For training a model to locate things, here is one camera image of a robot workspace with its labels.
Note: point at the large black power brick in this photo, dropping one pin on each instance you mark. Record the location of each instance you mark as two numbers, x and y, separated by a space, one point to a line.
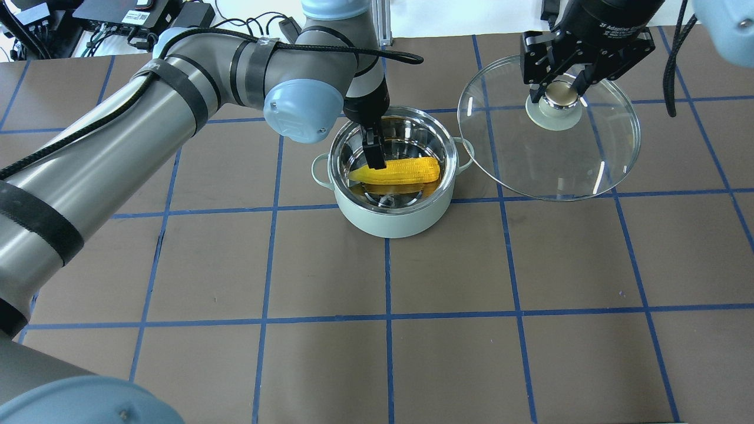
193 15

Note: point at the aluminium frame post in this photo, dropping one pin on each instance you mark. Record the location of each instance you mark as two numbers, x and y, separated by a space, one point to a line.
382 22

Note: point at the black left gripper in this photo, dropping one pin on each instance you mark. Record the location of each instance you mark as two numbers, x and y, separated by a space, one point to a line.
366 106

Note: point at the black power adapter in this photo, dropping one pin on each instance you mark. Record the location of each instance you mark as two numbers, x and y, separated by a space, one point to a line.
290 28

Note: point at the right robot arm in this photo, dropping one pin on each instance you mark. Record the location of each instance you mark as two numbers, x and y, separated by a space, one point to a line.
729 24

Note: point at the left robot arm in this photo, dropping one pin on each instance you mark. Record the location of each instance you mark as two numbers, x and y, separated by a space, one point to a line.
55 199

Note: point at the yellow corn cob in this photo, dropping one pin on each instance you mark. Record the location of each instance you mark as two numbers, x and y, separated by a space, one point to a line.
399 172

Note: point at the pale green cooking pot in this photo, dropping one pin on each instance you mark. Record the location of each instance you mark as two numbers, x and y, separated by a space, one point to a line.
396 210

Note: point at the glass pot lid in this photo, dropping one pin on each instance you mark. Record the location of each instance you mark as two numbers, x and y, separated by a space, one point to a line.
563 147

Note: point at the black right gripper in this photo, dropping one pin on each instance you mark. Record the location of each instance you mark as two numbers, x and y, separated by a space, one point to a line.
609 19

